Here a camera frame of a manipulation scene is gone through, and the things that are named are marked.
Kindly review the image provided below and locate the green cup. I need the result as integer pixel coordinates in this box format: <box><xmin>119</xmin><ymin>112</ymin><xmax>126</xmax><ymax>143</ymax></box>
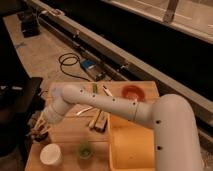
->
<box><xmin>77</xmin><ymin>142</ymin><xmax>93</xmax><ymax>159</ymax></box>

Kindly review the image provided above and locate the black equipment stand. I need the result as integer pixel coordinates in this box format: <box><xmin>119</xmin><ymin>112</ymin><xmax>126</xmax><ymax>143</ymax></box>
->
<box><xmin>0</xmin><ymin>77</ymin><xmax>45</xmax><ymax>157</ymax></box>

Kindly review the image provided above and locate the black box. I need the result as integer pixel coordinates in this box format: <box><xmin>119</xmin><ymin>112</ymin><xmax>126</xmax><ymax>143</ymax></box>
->
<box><xmin>21</xmin><ymin>14</ymin><xmax>40</xmax><ymax>38</ymax></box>

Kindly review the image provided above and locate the blue device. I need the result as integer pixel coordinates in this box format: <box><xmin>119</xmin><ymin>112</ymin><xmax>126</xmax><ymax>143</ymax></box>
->
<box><xmin>80</xmin><ymin>59</ymin><xmax>105</xmax><ymax>81</ymax></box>

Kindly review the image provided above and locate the red bowl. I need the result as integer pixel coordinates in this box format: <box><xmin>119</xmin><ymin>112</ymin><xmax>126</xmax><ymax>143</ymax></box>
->
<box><xmin>121</xmin><ymin>85</ymin><xmax>145</xmax><ymax>102</ymax></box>

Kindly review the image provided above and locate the blue cloth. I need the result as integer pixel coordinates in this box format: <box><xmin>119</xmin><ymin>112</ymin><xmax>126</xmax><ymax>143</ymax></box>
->
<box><xmin>51</xmin><ymin>87</ymin><xmax>62</xmax><ymax>99</ymax></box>

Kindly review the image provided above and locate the metal cup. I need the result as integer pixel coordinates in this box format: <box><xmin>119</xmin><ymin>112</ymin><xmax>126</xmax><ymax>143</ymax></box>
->
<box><xmin>35</xmin><ymin>132</ymin><xmax>50</xmax><ymax>144</ymax></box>

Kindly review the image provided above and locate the metal fork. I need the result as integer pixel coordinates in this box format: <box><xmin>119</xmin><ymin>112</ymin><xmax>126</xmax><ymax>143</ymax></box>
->
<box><xmin>76</xmin><ymin>107</ymin><xmax>93</xmax><ymax>116</ymax></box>

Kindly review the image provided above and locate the white cup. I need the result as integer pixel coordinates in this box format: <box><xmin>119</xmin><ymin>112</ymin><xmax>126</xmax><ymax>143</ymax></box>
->
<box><xmin>40</xmin><ymin>143</ymin><xmax>62</xmax><ymax>166</ymax></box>

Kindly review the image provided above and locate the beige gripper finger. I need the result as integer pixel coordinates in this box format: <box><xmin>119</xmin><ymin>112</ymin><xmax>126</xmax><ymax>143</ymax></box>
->
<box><xmin>40</xmin><ymin>125</ymin><xmax>51</xmax><ymax>135</ymax></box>
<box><xmin>34</xmin><ymin>112</ymin><xmax>44</xmax><ymax>130</ymax></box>

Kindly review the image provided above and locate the dark grapes bunch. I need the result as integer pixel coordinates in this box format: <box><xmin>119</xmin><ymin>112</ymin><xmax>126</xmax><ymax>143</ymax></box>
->
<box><xmin>29</xmin><ymin>129</ymin><xmax>46</xmax><ymax>139</ymax></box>

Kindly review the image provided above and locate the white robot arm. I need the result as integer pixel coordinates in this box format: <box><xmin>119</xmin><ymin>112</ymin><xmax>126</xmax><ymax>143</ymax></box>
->
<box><xmin>34</xmin><ymin>84</ymin><xmax>204</xmax><ymax>171</ymax></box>

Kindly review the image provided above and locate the black cable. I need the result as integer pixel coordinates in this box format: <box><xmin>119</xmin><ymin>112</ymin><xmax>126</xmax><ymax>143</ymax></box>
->
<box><xmin>58</xmin><ymin>52</ymin><xmax>93</xmax><ymax>83</ymax></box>

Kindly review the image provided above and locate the yellow plastic bin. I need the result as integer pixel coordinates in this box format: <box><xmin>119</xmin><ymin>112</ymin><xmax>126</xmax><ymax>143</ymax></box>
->
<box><xmin>108</xmin><ymin>115</ymin><xmax>155</xmax><ymax>171</ymax></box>

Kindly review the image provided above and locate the metal spoon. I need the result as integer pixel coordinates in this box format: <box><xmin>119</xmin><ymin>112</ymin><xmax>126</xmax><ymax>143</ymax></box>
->
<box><xmin>102</xmin><ymin>85</ymin><xmax>113</xmax><ymax>97</ymax></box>

